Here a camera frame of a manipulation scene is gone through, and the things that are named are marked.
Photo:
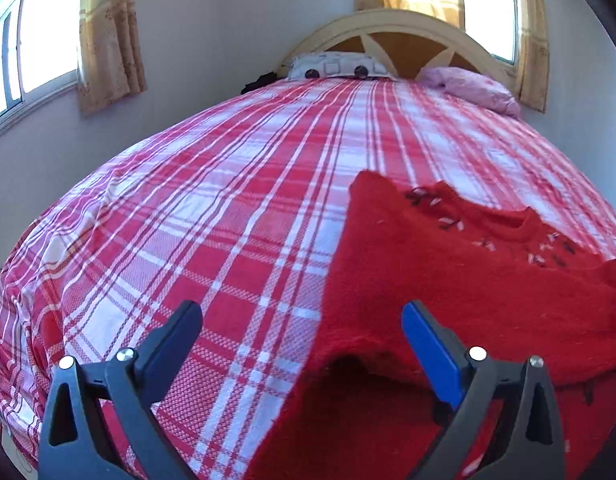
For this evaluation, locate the red knitted sweater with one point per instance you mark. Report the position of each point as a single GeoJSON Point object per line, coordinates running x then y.
{"type": "Point", "coordinates": [437, 270]}

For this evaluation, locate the white framed window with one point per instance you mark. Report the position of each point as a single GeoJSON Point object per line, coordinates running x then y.
{"type": "Point", "coordinates": [487, 5]}
{"type": "Point", "coordinates": [38, 35]}

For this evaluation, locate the cream wooden headboard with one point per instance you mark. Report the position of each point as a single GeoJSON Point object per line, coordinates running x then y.
{"type": "Point", "coordinates": [412, 40]}

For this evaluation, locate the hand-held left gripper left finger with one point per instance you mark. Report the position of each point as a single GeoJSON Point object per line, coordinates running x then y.
{"type": "Point", "coordinates": [175, 341]}

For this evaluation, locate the white patterned pillow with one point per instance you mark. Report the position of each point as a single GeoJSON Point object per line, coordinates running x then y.
{"type": "Point", "coordinates": [338, 65]}

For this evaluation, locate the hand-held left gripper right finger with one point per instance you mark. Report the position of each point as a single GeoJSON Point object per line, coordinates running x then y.
{"type": "Point", "coordinates": [432, 355]}

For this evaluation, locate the pink pillow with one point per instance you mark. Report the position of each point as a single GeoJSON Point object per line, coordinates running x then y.
{"type": "Point", "coordinates": [472, 87]}

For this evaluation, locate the red plaid bed sheet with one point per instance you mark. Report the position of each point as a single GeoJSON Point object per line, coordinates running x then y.
{"type": "Point", "coordinates": [228, 185]}

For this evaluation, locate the dark cloth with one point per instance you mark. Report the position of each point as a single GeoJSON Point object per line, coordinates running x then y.
{"type": "Point", "coordinates": [260, 84]}

